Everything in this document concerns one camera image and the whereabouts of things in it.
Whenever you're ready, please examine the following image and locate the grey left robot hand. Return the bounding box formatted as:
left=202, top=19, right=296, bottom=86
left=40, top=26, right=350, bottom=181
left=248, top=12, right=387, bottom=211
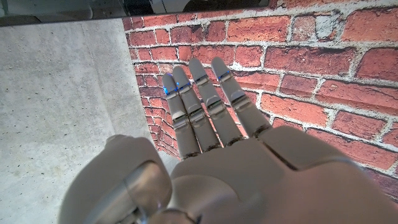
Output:
left=58, top=57, right=398, bottom=224

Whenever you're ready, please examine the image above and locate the red brick print backdrop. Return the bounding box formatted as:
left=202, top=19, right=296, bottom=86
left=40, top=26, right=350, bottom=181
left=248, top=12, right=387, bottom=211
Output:
left=123, top=0, right=398, bottom=203

